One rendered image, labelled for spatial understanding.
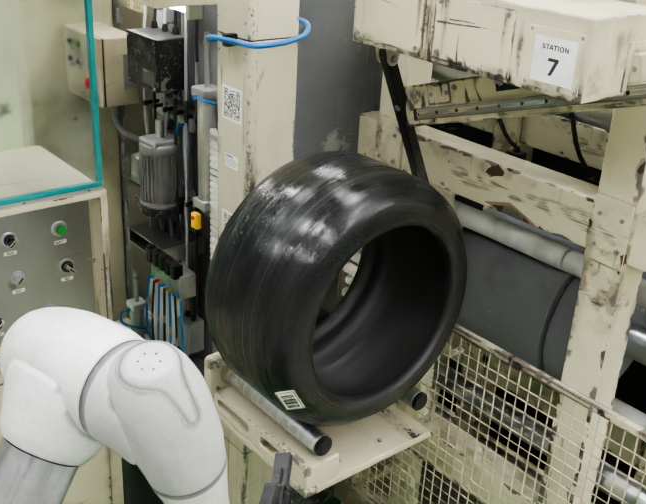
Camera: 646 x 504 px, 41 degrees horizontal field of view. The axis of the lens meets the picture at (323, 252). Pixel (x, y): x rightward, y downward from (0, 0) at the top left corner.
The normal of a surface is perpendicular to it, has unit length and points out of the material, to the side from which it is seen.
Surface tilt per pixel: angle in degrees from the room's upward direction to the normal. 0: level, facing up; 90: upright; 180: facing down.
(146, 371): 18
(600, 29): 90
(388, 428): 0
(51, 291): 90
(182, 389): 68
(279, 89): 90
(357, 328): 49
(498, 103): 90
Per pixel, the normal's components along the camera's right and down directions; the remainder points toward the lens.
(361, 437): 0.05, -0.91
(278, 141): 0.63, 0.35
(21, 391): -0.54, -0.22
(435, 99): -0.78, 0.22
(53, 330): -0.20, -0.76
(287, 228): -0.49, -0.51
